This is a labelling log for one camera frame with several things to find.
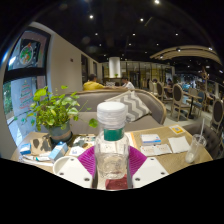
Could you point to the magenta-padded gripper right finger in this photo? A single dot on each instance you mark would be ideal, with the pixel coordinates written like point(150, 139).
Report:
point(148, 170)

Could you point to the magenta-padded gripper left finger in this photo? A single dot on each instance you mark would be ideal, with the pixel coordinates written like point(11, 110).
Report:
point(75, 170)

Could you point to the clear white-capped water bottle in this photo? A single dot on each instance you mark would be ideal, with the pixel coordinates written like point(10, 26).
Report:
point(111, 150)

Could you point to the white printed paper sheet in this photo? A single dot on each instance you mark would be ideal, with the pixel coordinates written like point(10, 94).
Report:
point(155, 150)

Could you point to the small blue and white carton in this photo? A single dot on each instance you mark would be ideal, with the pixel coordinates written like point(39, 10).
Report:
point(58, 151)

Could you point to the illustrated paper leaflet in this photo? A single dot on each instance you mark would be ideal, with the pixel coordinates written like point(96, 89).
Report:
point(83, 141)

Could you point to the white box with orange side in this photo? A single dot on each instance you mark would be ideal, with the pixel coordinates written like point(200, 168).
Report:
point(132, 139)

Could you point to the white tube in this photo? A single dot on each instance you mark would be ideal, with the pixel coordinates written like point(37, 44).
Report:
point(36, 160)

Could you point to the white paper napkin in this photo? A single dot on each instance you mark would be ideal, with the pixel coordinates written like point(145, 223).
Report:
point(179, 144)

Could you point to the clear plastic cup with straw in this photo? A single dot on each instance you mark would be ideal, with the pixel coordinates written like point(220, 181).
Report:
point(194, 150)

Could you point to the green potted plant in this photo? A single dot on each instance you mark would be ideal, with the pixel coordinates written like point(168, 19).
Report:
point(55, 111)

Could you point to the grey chevron cushion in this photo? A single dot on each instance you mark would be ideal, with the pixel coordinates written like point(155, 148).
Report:
point(133, 105)

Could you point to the dark grey tufted armchair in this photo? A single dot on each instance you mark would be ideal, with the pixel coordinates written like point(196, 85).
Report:
point(208, 136)

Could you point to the grey curved sofa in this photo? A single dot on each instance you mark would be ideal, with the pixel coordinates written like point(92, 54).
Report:
point(86, 100)

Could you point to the group of dining chairs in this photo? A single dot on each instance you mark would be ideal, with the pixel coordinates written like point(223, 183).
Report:
point(178, 96)

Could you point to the person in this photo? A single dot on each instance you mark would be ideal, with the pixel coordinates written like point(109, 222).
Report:
point(92, 85)
point(128, 84)

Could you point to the window with holiday decals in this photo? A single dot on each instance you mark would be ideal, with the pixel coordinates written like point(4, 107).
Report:
point(26, 76)

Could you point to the group of ceiling lights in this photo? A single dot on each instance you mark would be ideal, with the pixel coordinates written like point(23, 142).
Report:
point(133, 30)

